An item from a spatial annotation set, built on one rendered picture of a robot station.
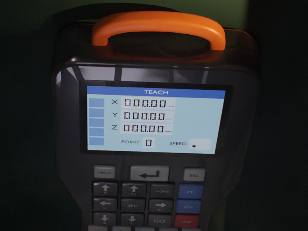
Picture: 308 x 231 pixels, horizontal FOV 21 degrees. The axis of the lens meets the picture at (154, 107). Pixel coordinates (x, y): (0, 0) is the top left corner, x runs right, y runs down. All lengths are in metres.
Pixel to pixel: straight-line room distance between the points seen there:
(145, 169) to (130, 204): 0.03
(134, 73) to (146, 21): 0.02
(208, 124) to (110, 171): 0.05
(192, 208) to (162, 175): 0.03
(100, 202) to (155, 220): 0.03
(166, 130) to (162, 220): 0.07
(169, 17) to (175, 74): 0.02
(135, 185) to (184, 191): 0.02
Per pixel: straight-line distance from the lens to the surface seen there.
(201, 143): 0.38
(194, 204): 0.42
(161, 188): 0.41
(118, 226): 0.44
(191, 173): 0.40
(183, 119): 0.37
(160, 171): 0.40
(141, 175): 0.40
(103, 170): 0.40
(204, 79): 0.35
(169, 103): 0.36
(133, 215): 0.43
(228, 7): 0.36
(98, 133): 0.38
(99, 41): 0.35
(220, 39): 0.35
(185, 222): 0.43
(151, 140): 0.38
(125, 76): 0.35
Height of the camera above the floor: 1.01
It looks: 41 degrees down
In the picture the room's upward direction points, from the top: 180 degrees clockwise
